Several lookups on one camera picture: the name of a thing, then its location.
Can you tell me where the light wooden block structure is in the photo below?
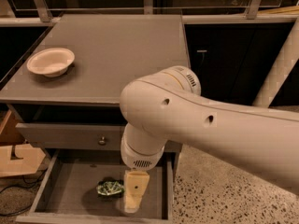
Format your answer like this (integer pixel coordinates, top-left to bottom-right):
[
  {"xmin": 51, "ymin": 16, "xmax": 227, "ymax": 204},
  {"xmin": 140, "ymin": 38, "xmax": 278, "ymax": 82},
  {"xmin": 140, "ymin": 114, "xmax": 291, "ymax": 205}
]
[{"xmin": 0, "ymin": 110, "xmax": 46, "ymax": 177}]

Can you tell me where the dark cabinet with handle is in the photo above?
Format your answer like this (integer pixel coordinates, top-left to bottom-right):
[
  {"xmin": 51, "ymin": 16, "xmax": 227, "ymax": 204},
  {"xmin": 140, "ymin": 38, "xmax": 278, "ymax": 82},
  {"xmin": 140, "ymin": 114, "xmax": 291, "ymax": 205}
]
[{"xmin": 185, "ymin": 22, "xmax": 293, "ymax": 105}]

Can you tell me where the grey drawer cabinet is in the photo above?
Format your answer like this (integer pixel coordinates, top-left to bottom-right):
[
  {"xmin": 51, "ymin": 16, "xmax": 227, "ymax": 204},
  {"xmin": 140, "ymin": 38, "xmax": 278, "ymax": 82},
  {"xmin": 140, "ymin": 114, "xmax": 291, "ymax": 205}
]
[{"xmin": 0, "ymin": 14, "xmax": 196, "ymax": 224}]

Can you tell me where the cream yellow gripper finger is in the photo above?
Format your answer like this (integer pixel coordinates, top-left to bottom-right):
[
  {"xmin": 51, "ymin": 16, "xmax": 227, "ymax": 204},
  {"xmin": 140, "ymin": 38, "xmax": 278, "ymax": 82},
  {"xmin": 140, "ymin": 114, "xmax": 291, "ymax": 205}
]
[{"xmin": 124, "ymin": 171, "xmax": 150, "ymax": 213}]

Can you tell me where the round metal drawer knob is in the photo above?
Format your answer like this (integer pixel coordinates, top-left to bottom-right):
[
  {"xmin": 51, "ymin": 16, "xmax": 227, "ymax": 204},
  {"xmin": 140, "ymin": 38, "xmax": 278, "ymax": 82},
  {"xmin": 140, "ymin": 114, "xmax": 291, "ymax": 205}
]
[{"xmin": 98, "ymin": 136, "xmax": 107, "ymax": 146}]

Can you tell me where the open grey middle drawer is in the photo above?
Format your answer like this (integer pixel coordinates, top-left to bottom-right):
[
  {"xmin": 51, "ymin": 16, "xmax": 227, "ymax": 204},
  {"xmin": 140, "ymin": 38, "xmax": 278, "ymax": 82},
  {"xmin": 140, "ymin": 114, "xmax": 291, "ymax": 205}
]
[{"xmin": 16, "ymin": 150, "xmax": 173, "ymax": 224}]

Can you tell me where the black floor cable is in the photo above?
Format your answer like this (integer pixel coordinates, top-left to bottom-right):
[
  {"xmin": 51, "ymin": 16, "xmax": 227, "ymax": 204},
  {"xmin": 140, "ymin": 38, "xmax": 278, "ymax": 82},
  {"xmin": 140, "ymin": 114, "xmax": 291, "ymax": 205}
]
[{"xmin": 0, "ymin": 169, "xmax": 48, "ymax": 217}]

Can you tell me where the grey top drawer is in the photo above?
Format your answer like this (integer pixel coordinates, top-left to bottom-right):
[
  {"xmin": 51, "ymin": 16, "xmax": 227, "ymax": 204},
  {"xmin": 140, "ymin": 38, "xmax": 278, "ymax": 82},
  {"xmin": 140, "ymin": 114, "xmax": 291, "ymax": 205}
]
[{"xmin": 15, "ymin": 122, "xmax": 185, "ymax": 153}]

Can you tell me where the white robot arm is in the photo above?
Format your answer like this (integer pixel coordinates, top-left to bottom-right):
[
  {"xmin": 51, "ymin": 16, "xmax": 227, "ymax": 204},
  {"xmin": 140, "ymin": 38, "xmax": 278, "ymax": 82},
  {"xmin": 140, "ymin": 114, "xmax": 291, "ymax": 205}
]
[{"xmin": 120, "ymin": 63, "xmax": 299, "ymax": 194}]

